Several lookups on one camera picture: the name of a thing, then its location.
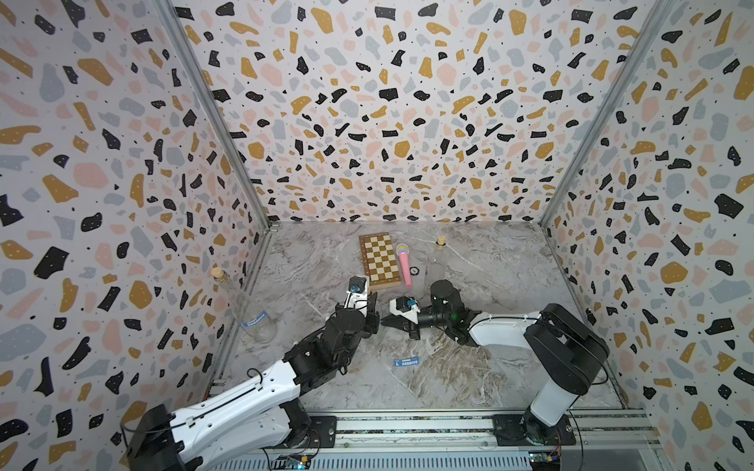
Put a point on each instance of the right metal corner post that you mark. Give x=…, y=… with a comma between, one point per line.
x=658, y=14

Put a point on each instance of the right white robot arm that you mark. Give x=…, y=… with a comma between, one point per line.
x=571, y=354

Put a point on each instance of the wooden chessboard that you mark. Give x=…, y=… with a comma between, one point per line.
x=380, y=262

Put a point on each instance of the left metal corner post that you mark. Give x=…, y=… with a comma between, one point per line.
x=166, y=12

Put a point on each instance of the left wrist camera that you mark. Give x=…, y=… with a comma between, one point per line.
x=358, y=293

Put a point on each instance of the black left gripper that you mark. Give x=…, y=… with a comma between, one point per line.
x=372, y=315

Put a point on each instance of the pink toy microphone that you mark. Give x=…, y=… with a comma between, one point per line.
x=403, y=254

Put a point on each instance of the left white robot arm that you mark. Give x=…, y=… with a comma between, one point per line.
x=264, y=411

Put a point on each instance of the metal corner post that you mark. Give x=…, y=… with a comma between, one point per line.
x=658, y=14
x=166, y=12

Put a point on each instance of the clear glass bottle with cork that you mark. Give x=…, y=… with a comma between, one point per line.
x=437, y=263

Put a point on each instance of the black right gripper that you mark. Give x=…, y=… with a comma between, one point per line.
x=399, y=322

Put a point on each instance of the glass bottle blue label left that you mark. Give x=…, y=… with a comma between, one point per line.
x=253, y=321

